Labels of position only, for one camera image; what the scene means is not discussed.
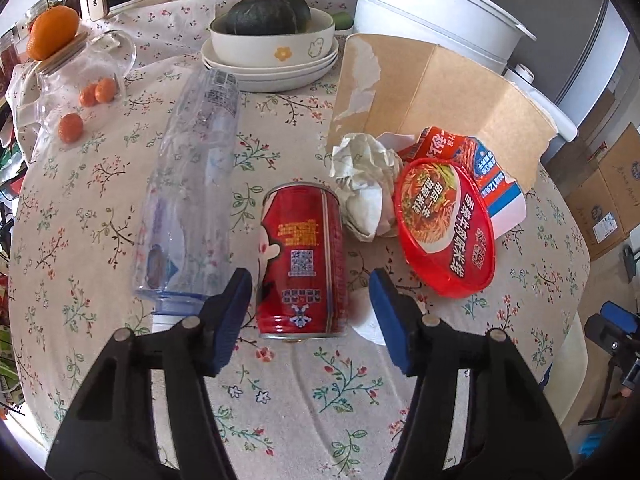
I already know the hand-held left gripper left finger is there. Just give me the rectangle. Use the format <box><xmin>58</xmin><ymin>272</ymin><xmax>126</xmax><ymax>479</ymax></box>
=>
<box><xmin>45</xmin><ymin>267</ymin><xmax>253</xmax><ymax>480</ymax></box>

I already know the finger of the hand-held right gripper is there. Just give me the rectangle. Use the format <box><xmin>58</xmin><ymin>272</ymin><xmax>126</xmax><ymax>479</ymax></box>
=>
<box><xmin>584</xmin><ymin>301</ymin><xmax>640</xmax><ymax>358</ymax></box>

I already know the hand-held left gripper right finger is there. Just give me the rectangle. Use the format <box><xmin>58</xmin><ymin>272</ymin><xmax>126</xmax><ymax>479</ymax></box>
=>
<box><xmin>368</xmin><ymin>267</ymin><xmax>576</xmax><ymax>480</ymax></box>

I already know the red drink can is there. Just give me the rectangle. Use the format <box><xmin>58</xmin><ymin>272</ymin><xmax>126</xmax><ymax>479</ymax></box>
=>
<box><xmin>255</xmin><ymin>182</ymin><xmax>351</xmax><ymax>341</ymax></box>

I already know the white tissue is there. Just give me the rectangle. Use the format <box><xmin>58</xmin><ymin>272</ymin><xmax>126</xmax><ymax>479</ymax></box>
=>
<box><xmin>347</xmin><ymin>287</ymin><xmax>388</xmax><ymax>346</ymax></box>

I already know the brown cardboard box with sticker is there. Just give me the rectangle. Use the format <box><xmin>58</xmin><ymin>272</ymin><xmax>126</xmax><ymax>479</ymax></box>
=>
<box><xmin>565</xmin><ymin>170</ymin><xmax>632</xmax><ymax>261</ymax></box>

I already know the red instant noodle bowl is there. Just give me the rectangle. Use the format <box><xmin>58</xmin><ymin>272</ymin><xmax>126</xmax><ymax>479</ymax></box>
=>
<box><xmin>392</xmin><ymin>127</ymin><xmax>528</xmax><ymax>300</ymax></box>

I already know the clear plastic bottle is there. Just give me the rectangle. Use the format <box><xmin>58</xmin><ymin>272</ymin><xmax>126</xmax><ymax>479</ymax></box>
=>
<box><xmin>131</xmin><ymin>67</ymin><xmax>241</xmax><ymax>333</ymax></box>

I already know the white crumpled paper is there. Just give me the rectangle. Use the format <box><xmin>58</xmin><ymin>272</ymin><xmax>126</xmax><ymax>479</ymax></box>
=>
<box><xmin>330</xmin><ymin>132</ymin><xmax>406</xmax><ymax>243</ymax></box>

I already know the floral tablecloth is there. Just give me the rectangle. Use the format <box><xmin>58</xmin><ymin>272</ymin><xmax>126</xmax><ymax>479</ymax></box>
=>
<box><xmin>7</xmin><ymin>0</ymin><xmax>593</xmax><ymax>480</ymax></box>

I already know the torn blue cardboard carton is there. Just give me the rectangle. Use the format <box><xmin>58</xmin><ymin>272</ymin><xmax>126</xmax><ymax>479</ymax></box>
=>
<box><xmin>318</xmin><ymin>34</ymin><xmax>558</xmax><ymax>191</ymax></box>

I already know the white ceramic bowl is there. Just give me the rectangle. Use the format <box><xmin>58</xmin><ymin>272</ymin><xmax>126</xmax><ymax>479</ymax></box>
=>
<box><xmin>209</xmin><ymin>7</ymin><xmax>336</xmax><ymax>66</ymax></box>

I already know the glass jar with wooden lid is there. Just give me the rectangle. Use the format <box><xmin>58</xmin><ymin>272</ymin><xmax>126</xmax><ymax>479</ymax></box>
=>
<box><xmin>15</xmin><ymin>30</ymin><xmax>138</xmax><ymax>143</ymax></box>

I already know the grey refrigerator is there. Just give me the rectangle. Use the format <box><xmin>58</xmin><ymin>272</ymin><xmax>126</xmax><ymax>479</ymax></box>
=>
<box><xmin>500</xmin><ymin>0</ymin><xmax>631</xmax><ymax>126</ymax></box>

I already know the dark green pumpkin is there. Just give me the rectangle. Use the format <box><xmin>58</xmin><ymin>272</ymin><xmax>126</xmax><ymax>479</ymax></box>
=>
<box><xmin>223</xmin><ymin>0</ymin><xmax>312</xmax><ymax>36</ymax></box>

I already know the white electric cooking pot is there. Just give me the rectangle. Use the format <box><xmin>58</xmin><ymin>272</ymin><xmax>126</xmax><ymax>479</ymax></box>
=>
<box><xmin>352</xmin><ymin>0</ymin><xmax>581</xmax><ymax>143</ymax></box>

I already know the large orange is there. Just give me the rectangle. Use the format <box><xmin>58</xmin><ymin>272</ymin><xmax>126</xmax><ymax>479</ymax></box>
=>
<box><xmin>26</xmin><ymin>4</ymin><xmax>81</xmax><ymax>61</ymax></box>

